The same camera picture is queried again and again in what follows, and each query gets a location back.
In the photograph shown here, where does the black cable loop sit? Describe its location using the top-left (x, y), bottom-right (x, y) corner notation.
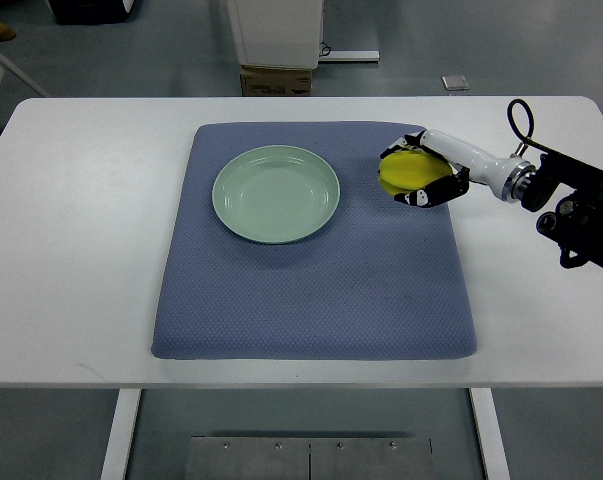
top-left (506, 98), bottom-right (547, 151)

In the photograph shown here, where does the metal base plate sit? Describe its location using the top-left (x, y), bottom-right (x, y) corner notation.
top-left (185, 436), bottom-right (437, 480)

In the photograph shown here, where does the left white table leg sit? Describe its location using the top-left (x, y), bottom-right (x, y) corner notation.
top-left (100, 388), bottom-right (142, 480)

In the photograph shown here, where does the dark object top left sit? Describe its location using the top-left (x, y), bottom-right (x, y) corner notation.
top-left (47, 0), bottom-right (135, 25)

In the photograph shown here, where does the yellow starfruit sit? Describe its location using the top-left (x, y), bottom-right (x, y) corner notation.
top-left (378, 150), bottom-right (454, 196)

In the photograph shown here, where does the white table base foot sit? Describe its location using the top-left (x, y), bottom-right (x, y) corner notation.
top-left (318, 49), bottom-right (380, 63)

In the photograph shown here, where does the white table leg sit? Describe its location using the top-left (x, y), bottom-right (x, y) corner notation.
top-left (100, 388), bottom-right (142, 480)
top-left (469, 388), bottom-right (511, 480)

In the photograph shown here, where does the light green plate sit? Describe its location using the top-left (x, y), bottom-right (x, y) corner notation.
top-left (211, 145), bottom-right (341, 244)

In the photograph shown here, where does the blue textured mat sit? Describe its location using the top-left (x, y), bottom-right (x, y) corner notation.
top-left (151, 122), bottom-right (477, 361)

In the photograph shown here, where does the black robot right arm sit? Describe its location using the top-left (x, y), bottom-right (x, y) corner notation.
top-left (504, 152), bottom-right (603, 269)

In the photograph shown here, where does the right white table leg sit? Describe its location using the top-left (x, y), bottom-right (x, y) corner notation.
top-left (469, 388), bottom-right (511, 480)

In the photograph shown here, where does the white cabinet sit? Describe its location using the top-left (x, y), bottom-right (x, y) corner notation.
top-left (225, 0), bottom-right (324, 70)

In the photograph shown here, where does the grey floor plate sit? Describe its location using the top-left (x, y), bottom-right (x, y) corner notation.
top-left (441, 75), bottom-right (470, 91)

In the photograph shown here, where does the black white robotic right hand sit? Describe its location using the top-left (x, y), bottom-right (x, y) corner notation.
top-left (380, 130), bottom-right (517, 208)

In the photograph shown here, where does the brown shoe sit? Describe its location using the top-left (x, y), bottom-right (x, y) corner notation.
top-left (0, 22), bottom-right (16, 42)

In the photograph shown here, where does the brown cardboard box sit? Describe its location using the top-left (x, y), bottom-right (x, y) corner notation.
top-left (240, 66), bottom-right (312, 97)

